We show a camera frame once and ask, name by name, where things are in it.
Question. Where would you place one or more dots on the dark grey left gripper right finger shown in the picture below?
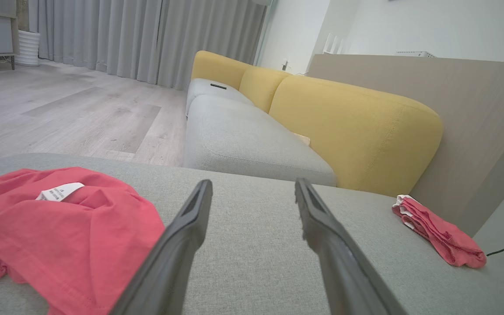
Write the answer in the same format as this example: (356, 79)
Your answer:
(344, 262)

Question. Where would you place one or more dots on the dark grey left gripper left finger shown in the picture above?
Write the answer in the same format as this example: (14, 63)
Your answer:
(169, 258)

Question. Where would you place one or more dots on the red jersey with white sleeves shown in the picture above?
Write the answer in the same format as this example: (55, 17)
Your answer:
(72, 245)

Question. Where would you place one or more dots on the red shorts with white stripe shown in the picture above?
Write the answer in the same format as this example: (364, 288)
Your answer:
(444, 236)

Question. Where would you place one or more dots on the large yellow sofa backrest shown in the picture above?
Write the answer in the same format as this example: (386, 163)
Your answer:
(357, 127)

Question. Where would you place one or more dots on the black remote control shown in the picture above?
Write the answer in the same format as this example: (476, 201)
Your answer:
(218, 86)

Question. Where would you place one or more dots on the small yellow sofa backrest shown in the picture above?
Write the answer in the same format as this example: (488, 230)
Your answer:
(217, 68)
(260, 87)

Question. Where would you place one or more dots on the beige wooden partition panel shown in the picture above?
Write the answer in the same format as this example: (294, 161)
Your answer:
(475, 113)

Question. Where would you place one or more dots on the grey pleated curtain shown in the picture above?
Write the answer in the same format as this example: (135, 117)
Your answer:
(147, 39)

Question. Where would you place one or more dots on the white slatted device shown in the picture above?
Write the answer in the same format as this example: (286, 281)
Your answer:
(416, 54)

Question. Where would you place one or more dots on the white ribbed bin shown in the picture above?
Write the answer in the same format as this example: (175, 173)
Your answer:
(28, 48)

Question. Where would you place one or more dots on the wall socket plug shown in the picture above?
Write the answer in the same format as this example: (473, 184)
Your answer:
(285, 65)

